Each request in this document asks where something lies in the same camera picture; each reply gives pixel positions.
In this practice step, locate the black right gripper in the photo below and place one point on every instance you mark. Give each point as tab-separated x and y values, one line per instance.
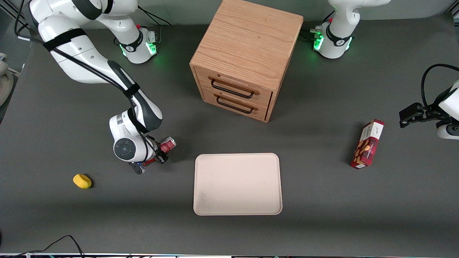
156	150

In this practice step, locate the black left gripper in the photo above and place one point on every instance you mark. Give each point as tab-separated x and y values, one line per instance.
431	112

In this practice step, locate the red coke bottle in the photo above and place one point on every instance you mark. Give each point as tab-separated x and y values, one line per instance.
168	144

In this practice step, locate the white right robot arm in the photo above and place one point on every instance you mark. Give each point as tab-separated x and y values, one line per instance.
82	61

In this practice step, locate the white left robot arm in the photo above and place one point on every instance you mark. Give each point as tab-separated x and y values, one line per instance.
340	21

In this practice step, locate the beige plastic tray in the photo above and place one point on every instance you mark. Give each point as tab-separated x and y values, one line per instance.
236	184

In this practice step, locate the red cracker box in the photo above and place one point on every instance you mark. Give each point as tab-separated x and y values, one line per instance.
367	147

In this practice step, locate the yellow sponge lemon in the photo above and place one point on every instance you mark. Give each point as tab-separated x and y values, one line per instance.
82	181

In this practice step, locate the wooden drawer front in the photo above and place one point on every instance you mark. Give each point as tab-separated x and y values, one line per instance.
260	114
263	98

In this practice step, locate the wooden drawer cabinet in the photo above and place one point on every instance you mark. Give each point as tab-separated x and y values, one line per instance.
247	39

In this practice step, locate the beige round object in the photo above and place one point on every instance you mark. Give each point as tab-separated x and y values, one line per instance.
4	86

